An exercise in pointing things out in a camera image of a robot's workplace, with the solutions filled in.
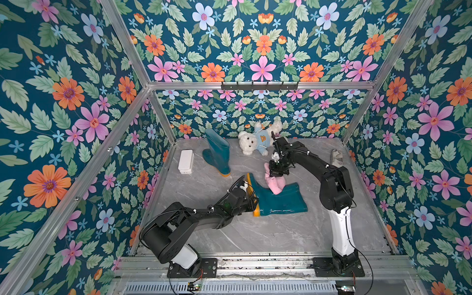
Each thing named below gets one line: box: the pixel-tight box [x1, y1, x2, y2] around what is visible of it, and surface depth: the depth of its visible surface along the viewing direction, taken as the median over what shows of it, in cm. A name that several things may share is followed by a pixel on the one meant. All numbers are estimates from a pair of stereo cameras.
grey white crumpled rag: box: [330, 148, 343, 168], surface depth 110 cm
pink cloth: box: [264, 162, 286, 195], surface depth 92 cm
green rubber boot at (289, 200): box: [246, 172, 308, 217], surface depth 92 cm
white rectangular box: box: [177, 149, 195, 174], surface depth 107 cm
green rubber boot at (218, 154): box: [202, 128, 231, 177], surface depth 90 cm
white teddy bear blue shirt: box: [237, 119, 283, 157], surface depth 112 cm
